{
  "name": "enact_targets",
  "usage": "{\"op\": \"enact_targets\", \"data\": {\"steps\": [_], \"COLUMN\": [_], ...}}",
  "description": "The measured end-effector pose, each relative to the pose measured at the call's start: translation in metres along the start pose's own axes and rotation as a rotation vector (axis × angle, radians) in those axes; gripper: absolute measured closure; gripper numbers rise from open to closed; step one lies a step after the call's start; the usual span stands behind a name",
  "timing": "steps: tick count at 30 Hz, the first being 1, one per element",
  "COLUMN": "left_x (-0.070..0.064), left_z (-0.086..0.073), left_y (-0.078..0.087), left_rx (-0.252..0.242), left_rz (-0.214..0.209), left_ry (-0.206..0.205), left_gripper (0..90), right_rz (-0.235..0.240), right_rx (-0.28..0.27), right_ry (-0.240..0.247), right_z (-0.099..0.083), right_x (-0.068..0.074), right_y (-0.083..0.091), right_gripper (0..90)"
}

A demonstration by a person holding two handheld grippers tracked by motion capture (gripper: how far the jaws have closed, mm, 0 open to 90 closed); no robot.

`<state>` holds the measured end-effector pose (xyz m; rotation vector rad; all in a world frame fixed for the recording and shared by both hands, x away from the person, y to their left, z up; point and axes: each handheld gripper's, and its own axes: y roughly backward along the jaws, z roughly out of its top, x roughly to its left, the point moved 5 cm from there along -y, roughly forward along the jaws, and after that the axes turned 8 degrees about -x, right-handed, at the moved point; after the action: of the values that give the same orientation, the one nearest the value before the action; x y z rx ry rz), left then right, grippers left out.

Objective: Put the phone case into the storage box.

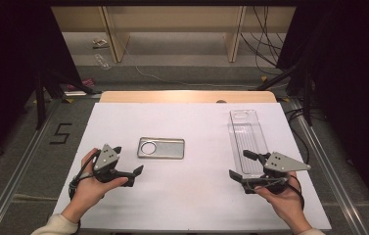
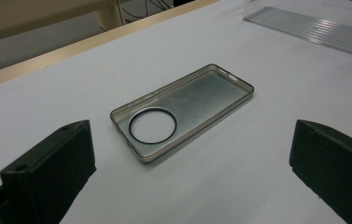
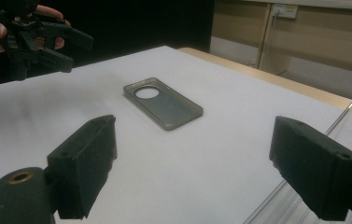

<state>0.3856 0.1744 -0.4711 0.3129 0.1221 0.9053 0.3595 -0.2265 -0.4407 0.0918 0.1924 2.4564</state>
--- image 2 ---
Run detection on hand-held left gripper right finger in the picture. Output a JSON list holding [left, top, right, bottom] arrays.
[[289, 119, 352, 224]]

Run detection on beige wooden desk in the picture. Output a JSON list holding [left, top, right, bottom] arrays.
[[0, 0, 126, 47]]

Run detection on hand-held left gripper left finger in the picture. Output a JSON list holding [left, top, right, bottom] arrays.
[[0, 119, 97, 224]]

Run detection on clear plastic slotted rack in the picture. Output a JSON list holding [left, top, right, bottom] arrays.
[[243, 0, 352, 61]]

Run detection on white table mat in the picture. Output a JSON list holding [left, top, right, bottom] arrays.
[[0, 0, 352, 224]]

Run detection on bundle of black cables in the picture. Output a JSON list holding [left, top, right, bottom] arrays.
[[119, 0, 176, 24]]

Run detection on clear grey phone case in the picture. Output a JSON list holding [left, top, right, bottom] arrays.
[[109, 63, 256, 164]]

